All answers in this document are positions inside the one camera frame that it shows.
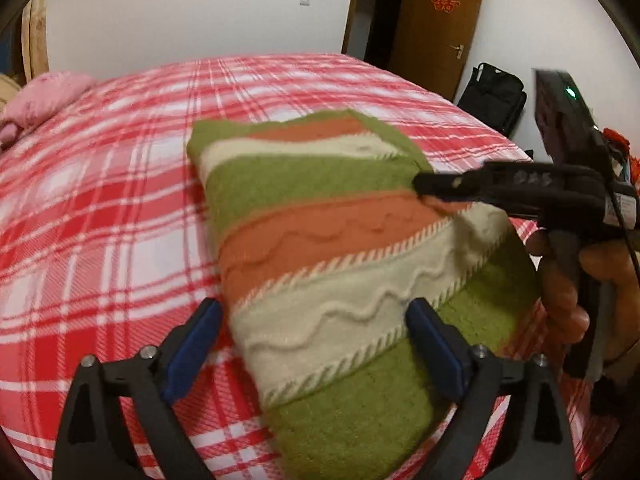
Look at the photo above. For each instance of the window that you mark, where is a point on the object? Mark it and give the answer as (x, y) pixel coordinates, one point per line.
(4, 52)

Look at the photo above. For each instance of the dark wooden door frame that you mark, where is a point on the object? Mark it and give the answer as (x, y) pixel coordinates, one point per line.
(352, 20)

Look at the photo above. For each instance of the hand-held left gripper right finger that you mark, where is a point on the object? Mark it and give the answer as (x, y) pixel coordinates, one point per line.
(435, 350)

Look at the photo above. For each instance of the red plaid bedsheet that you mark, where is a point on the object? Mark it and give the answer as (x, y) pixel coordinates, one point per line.
(100, 185)

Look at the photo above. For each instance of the brown wooden door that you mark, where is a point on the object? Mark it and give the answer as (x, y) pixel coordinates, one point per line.
(430, 45)

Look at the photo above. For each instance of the cream wooden headboard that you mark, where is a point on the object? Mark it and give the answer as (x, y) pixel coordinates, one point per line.
(7, 90)

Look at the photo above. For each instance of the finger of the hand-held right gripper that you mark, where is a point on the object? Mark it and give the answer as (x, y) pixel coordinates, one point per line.
(480, 182)

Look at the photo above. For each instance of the green knit sweater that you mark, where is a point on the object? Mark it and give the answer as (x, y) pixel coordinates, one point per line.
(325, 240)

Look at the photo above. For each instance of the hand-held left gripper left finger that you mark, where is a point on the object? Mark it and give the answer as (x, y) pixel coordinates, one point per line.
(192, 350)

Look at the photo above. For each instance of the red cloth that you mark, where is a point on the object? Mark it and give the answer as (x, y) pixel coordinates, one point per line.
(620, 137)

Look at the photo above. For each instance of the black bag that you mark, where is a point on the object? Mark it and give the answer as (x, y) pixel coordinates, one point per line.
(492, 100)

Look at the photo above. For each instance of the pink pillow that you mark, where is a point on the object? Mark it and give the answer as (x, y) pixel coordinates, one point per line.
(45, 95)

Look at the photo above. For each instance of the person's right hand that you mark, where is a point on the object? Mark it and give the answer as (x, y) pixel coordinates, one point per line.
(560, 295)

